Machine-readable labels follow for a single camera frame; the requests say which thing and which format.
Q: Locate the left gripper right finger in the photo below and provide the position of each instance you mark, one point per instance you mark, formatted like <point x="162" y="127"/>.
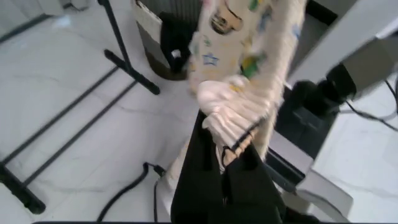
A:
<point x="255" y="196"/>

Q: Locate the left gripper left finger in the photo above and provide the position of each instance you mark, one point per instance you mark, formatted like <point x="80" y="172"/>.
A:
<point x="199" y="186"/>

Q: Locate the cream printed garment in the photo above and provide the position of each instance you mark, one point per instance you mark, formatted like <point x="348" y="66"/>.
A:
<point x="227" y="62"/>

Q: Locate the black t-shirt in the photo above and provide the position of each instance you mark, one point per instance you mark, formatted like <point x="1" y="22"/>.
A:
<point x="174" y="37"/>

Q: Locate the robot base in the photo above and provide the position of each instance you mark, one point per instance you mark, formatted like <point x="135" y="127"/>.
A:
<point x="326" y="186"/>

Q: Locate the white laundry basket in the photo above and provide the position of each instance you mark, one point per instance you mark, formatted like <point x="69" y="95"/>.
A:
<point x="149" y="34"/>

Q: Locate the black clothes rack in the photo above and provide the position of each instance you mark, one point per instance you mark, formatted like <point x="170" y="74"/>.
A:
<point x="119" y="40"/>

